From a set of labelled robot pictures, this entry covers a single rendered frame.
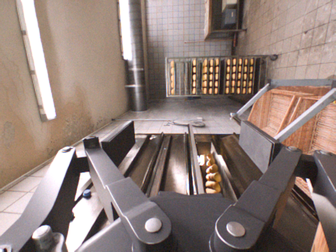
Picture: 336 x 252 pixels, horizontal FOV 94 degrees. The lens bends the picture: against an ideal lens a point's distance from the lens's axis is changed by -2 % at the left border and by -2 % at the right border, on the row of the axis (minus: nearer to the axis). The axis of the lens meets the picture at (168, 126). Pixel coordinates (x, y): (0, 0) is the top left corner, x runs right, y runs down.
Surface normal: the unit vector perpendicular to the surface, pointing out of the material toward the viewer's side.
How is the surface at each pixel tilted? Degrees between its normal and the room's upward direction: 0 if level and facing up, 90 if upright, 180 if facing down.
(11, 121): 180
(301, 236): 70
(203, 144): 90
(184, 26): 90
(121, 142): 180
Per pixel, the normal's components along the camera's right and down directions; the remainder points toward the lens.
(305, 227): -0.36, -0.90
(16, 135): 1.00, 0.00
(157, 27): -0.09, 0.28
